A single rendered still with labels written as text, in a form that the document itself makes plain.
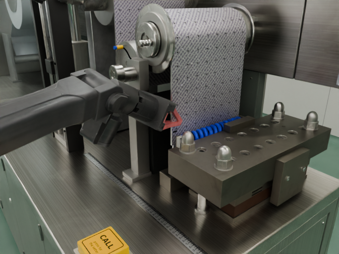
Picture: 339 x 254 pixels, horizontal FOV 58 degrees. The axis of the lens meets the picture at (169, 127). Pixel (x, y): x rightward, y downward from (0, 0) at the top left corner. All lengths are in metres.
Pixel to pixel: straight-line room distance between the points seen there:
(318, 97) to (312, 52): 2.69
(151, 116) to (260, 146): 0.25
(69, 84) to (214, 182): 0.31
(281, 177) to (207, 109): 0.24
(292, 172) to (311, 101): 2.85
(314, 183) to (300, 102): 2.77
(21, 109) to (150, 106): 0.27
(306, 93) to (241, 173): 2.99
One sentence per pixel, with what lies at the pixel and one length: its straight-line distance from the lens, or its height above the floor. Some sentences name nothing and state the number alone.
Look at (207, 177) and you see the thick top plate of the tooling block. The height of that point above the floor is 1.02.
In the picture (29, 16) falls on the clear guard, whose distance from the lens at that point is 1.60.
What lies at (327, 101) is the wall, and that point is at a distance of 3.47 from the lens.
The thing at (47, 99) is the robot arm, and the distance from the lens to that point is 0.46.
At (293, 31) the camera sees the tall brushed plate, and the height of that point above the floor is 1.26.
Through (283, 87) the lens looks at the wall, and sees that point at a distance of 3.70.
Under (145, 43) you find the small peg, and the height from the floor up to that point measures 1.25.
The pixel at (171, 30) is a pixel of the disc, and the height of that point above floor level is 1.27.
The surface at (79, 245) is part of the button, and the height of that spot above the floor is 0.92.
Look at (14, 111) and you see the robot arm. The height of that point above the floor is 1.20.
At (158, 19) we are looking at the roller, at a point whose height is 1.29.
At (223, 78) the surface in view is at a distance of 0.79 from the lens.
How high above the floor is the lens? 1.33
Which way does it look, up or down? 22 degrees down
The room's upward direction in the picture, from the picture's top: straight up
